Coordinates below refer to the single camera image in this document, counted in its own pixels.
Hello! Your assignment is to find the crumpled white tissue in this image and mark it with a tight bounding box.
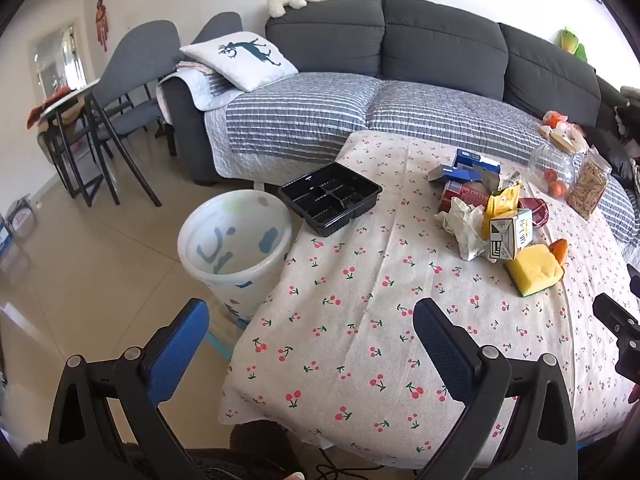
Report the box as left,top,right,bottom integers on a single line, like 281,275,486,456
434,196,488,262

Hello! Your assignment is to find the red plaid pouch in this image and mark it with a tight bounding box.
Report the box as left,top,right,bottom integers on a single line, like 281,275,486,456
517,197,550,228

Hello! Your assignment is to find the clear glass jar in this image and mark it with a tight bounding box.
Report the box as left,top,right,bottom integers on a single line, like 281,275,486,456
528,142,576,198

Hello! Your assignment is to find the dark grey sofa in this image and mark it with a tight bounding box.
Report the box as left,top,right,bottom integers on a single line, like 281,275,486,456
162,0,640,196

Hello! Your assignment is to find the blue storage box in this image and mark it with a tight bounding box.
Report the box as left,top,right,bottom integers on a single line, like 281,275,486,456
0,215,16,257

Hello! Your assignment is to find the white deer print pillow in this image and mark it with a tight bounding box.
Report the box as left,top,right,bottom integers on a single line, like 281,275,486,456
179,32,298,93

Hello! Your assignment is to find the red wall ornament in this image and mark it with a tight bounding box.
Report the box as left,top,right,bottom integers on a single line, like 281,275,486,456
95,0,111,53

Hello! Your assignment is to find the black clothing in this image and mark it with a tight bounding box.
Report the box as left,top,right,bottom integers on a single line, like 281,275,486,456
580,87,640,191

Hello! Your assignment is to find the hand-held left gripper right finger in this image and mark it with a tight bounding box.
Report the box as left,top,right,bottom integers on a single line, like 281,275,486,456
412,298,578,480

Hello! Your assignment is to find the white top dining table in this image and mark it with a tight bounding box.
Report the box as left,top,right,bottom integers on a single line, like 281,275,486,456
37,79,121,207

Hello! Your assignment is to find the black cable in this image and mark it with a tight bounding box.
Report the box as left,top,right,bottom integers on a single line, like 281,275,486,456
315,447,421,480

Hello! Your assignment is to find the green plush toy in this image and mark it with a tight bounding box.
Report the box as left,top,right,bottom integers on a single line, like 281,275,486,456
560,27,588,63

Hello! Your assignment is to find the red drink can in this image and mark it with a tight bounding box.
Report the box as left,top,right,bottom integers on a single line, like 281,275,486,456
439,180,493,213

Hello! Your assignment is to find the yellow sponge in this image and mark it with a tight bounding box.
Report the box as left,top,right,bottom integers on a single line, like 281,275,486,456
505,244,565,297

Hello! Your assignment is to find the white plastic trash bin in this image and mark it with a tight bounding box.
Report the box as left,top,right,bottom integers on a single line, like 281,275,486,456
177,189,294,361

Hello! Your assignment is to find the dark fuzzy cloth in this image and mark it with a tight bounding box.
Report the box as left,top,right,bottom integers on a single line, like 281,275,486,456
20,419,301,480

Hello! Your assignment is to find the black plastic food tray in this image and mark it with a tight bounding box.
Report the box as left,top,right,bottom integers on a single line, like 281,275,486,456
277,161,383,237

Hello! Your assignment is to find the grey striped quilt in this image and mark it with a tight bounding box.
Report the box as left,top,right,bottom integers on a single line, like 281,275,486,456
156,67,640,241

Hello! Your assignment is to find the wooden jar lid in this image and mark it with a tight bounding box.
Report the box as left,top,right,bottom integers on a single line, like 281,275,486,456
539,122,588,153

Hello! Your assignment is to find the cherry print tablecloth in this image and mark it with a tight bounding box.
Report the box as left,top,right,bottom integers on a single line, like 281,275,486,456
218,130,640,468

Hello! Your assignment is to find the white framed doorway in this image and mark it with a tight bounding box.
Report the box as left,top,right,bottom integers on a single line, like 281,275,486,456
32,22,88,93

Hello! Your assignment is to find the clear jar of biscuit sticks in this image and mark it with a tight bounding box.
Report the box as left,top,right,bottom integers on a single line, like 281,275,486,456
566,147,613,220

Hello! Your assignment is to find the blue and white cardboard box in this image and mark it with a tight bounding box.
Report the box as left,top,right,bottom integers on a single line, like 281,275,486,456
452,149,502,173
427,164,493,184

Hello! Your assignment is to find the white and yellow carton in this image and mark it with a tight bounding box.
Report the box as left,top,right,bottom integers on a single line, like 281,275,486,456
487,208,534,263

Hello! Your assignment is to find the yellow snack bag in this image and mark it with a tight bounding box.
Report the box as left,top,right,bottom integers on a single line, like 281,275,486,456
481,184,522,241

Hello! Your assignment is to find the grey chair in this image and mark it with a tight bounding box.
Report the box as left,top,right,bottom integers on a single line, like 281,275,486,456
192,11,244,46
85,20,183,208

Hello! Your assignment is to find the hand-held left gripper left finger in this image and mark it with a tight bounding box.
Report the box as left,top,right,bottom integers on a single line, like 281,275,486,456
46,298,211,480

